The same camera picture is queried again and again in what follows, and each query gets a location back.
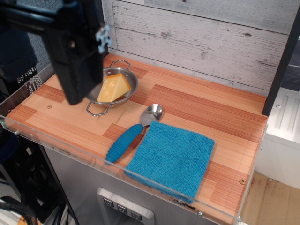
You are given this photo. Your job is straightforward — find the small steel two-handled pan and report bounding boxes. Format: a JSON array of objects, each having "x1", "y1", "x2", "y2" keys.
[{"x1": 86, "y1": 60, "x2": 139, "y2": 117}]

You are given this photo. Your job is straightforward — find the blue towel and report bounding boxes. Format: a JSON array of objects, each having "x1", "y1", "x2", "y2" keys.
[{"x1": 125, "y1": 121, "x2": 215, "y2": 204}]

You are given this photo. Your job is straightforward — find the right dark shelf post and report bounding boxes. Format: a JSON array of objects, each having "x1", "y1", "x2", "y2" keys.
[{"x1": 262, "y1": 20, "x2": 300, "y2": 116}]

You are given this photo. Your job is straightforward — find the white side unit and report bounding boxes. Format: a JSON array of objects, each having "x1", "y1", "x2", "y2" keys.
[{"x1": 255, "y1": 88, "x2": 300, "y2": 189}]

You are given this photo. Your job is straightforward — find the spoon with blue handle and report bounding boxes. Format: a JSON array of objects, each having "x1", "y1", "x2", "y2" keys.
[{"x1": 105, "y1": 104, "x2": 163, "y2": 163}]

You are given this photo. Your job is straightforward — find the yellow toy cheese wedge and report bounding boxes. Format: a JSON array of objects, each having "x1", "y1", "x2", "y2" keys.
[{"x1": 97, "y1": 73, "x2": 131, "y2": 103}]

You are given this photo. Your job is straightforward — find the clear acrylic guard rail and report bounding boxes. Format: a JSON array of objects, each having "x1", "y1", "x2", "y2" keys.
[{"x1": 0, "y1": 62, "x2": 267, "y2": 225}]

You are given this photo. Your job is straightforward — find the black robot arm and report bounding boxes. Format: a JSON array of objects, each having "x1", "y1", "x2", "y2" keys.
[{"x1": 0, "y1": 0, "x2": 107, "y2": 105}]

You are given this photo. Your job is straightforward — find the steel toy fridge cabinet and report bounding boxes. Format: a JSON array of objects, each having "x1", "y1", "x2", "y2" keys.
[{"x1": 45, "y1": 148, "x2": 215, "y2": 225}]

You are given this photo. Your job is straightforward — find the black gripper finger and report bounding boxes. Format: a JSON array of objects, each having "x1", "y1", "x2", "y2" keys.
[{"x1": 44, "y1": 0, "x2": 103, "y2": 105}]

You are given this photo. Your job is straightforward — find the black braided cable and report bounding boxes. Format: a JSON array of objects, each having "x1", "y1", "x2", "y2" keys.
[{"x1": 0, "y1": 202, "x2": 39, "y2": 225}]

